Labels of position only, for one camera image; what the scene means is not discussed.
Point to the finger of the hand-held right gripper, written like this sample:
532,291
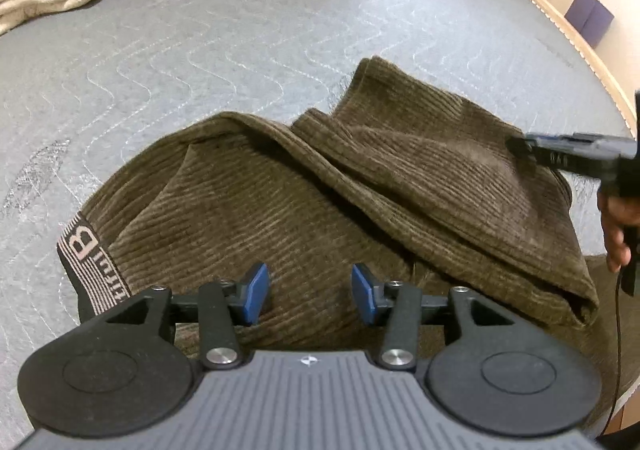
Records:
535,148

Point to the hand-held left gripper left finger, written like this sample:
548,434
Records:
256,291

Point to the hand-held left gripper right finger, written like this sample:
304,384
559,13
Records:
363,293

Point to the person's right hand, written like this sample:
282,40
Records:
612,225

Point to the purple box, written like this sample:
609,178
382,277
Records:
589,15

